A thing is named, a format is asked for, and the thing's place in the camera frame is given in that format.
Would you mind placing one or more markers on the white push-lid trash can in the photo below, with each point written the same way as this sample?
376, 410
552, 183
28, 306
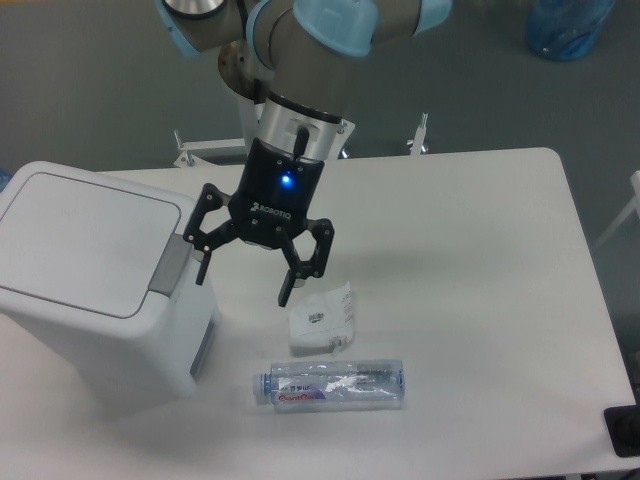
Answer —
97, 268

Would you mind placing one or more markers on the crushed clear plastic bottle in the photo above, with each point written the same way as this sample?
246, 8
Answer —
319, 386

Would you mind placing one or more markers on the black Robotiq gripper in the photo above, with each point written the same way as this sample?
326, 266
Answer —
268, 209

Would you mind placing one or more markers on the black device at table edge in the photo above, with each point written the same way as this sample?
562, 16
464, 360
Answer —
623, 427

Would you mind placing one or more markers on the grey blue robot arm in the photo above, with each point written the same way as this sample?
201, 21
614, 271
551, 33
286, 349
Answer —
314, 51

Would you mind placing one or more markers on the white frame at right edge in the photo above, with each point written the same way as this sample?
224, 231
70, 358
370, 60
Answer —
630, 209

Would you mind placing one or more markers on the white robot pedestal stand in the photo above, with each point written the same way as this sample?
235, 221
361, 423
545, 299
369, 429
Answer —
242, 76

